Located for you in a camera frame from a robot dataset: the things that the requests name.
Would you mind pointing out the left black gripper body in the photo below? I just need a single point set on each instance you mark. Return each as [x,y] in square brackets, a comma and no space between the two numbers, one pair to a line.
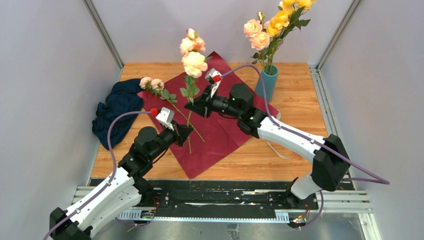
[166,138]

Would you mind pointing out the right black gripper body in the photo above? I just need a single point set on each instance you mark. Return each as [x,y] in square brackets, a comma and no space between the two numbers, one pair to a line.
[222,104]

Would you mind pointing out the teal conical vase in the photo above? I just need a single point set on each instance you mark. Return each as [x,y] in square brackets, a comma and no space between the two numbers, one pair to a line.
[265,88]

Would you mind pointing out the maroon wrapping paper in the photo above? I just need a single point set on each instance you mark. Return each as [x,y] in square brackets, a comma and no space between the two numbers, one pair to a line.
[222,135]

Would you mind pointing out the peach flower stem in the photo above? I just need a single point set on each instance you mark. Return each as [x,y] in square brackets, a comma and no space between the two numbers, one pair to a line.
[192,48]
[260,43]

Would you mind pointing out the pink yellow flower bunch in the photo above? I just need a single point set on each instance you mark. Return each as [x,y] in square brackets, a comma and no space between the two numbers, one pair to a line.
[157,88]

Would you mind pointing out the yellow flower stem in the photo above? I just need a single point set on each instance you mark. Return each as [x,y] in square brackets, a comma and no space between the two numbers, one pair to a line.
[287,19]

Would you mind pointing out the pink flower stem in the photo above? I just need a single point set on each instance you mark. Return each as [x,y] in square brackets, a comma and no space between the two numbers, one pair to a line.
[265,24]

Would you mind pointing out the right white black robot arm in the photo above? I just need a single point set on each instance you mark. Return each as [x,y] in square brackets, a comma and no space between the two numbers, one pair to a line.
[325,153]

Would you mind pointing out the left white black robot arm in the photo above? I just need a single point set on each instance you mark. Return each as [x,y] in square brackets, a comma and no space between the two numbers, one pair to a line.
[124,188]

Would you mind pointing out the dark blue crumpled cloth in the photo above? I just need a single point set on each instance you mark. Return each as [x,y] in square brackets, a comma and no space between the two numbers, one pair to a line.
[123,98]

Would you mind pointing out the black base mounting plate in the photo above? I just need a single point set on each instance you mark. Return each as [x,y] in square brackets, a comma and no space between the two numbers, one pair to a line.
[224,201]

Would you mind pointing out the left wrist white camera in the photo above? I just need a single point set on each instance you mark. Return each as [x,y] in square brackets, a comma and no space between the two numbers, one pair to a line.
[165,117]

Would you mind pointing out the right aluminium corner post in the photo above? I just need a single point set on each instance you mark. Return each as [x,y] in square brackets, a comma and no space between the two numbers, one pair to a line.
[350,12]

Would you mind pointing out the aluminium corner post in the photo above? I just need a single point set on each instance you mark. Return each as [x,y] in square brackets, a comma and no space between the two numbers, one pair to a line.
[97,20]
[350,12]

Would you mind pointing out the aluminium front rail frame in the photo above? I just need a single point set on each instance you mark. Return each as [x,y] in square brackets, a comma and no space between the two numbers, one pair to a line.
[337,202]

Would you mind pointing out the left aluminium corner post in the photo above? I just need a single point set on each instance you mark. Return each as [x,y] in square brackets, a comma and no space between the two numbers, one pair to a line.
[97,20]

